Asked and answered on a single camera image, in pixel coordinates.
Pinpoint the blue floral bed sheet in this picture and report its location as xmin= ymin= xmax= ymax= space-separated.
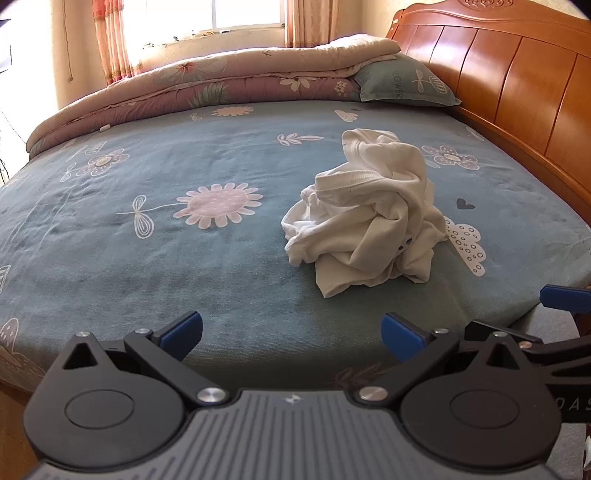
xmin=0 ymin=99 xmax=583 ymax=402

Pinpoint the bright window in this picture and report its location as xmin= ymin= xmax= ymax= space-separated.
xmin=117 ymin=0 xmax=287 ymax=47

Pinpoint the wall pull cord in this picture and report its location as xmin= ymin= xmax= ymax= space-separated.
xmin=62 ymin=0 xmax=75 ymax=85

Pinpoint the folded pink floral quilt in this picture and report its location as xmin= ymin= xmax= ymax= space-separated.
xmin=25 ymin=34 xmax=402 ymax=160

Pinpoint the teal flower print pillow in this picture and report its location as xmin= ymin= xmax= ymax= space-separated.
xmin=353 ymin=53 xmax=462 ymax=108

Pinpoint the white printed sweatshirt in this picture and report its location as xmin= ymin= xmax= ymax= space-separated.
xmin=281 ymin=128 xmax=450 ymax=298

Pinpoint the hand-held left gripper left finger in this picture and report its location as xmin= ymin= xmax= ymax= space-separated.
xmin=62 ymin=310 xmax=230 ymax=408

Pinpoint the wooden headboard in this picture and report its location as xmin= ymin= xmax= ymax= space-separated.
xmin=385 ymin=0 xmax=591 ymax=232

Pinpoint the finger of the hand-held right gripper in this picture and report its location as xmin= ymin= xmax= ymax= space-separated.
xmin=464 ymin=319 xmax=544 ymax=348
xmin=539 ymin=285 xmax=591 ymax=315

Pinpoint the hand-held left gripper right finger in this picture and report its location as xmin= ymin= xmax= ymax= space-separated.
xmin=353 ymin=312 xmax=533 ymax=408

